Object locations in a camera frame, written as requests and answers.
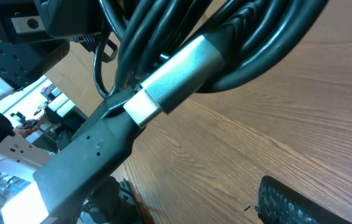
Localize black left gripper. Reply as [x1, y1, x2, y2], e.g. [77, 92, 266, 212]
[0, 0, 104, 44]

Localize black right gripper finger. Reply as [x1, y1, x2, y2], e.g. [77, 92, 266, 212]
[255, 175, 351, 224]

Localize black usb cables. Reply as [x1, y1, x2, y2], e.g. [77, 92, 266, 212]
[0, 0, 329, 224]

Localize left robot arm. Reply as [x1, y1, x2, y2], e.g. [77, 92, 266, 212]
[0, 0, 112, 101]

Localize cardboard back wall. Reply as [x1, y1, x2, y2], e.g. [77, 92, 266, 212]
[45, 42, 103, 116]

